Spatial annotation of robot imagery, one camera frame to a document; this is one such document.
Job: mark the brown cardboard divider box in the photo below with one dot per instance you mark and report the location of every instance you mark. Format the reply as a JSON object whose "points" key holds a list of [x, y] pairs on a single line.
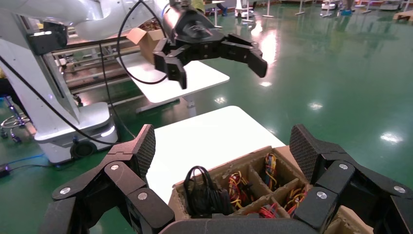
{"points": [[179, 202]]}

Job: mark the open brown cardboard carton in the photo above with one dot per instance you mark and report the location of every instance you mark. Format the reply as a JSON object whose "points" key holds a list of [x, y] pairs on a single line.
{"points": [[146, 45]]}

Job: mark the large white work table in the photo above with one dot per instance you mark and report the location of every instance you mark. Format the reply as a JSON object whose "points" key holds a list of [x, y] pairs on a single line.
{"points": [[180, 80]]}

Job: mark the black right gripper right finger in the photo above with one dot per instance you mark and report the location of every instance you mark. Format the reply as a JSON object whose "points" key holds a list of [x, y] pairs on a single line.
{"points": [[338, 177]]}

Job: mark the chrome base stool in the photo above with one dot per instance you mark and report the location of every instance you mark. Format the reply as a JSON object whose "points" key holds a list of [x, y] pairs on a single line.
{"points": [[14, 121]]}

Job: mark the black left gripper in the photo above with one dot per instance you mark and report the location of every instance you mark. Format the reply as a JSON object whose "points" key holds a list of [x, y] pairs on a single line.
{"points": [[193, 25]]}

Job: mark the black box-shaped module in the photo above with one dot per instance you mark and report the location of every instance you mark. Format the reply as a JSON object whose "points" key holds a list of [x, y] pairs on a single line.
{"points": [[48, 40]]}

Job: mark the white robot body with base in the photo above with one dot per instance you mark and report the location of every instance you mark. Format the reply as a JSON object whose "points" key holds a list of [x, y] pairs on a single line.
{"points": [[80, 129]]}

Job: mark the flat brown cardboard piece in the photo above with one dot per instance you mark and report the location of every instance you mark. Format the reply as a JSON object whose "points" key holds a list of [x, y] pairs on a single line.
{"points": [[403, 15]]}

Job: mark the metal roller conveyor rack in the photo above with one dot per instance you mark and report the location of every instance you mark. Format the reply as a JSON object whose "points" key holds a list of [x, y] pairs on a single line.
{"points": [[90, 74]]}

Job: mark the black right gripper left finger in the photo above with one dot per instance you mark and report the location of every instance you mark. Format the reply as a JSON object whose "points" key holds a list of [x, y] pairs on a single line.
{"points": [[122, 181]]}

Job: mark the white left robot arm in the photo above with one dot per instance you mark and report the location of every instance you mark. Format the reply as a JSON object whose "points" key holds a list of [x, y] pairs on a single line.
{"points": [[96, 25]]}

